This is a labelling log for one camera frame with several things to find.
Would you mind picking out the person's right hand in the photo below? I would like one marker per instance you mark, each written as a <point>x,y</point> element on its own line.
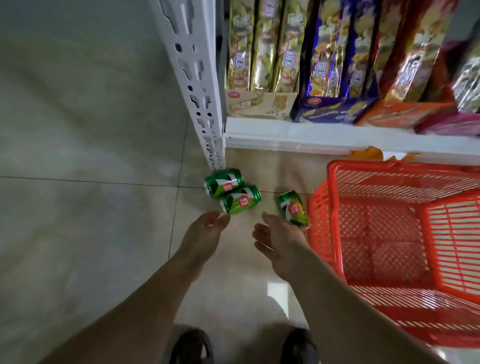
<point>285,249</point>

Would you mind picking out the person's left hand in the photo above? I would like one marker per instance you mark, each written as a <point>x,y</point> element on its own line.
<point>200,238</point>

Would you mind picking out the person's left fingers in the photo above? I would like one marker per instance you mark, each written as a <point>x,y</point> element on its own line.
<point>212,222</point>

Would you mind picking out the person's right fingers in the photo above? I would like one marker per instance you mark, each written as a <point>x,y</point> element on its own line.
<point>267,228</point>

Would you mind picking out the person's left forearm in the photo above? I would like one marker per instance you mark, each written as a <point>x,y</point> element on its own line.
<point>142,318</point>

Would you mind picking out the person's right forearm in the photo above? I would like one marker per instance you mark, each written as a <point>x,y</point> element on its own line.
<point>345,318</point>

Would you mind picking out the green drink can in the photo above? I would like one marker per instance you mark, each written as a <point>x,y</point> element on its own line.
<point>224,183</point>
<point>240,200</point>
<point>294,208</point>

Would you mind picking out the white shelf board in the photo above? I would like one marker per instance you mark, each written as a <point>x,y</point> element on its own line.
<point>337,137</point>

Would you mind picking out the person's black right shoe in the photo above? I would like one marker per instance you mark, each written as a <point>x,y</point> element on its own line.
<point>300,347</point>

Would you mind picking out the person's black shoe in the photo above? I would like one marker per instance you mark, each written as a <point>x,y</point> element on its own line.
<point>191,347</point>
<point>300,347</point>

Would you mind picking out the cream cardboard display box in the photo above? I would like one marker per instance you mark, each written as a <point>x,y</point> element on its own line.
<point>262,105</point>

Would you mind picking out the yellow starburst price tag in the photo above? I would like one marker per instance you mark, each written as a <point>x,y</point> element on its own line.
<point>369,154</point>

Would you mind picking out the person's black left shoe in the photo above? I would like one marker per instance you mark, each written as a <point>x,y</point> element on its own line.
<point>191,347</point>

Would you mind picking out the orange plastic shopping basket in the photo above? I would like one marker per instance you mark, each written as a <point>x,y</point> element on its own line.
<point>393,240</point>

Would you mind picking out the blue cardboard display box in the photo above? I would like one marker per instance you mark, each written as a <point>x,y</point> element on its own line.
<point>330,109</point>

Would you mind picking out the orange cardboard display box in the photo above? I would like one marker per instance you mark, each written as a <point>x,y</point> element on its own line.
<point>401,114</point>

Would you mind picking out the gold biscuit packet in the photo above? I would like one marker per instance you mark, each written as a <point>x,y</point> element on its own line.
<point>240,45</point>
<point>265,45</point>
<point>290,48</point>

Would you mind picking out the blue biscuit packet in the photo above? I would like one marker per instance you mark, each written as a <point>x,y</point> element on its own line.
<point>360,48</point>
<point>327,48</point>

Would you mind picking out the pink cardboard display box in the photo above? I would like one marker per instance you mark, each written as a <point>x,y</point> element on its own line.
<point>453,124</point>

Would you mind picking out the red biscuit packet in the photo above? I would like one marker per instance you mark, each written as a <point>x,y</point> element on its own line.
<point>420,52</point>
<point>385,37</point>

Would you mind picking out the white perforated shelf post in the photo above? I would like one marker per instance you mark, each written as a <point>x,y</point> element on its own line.
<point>189,63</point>

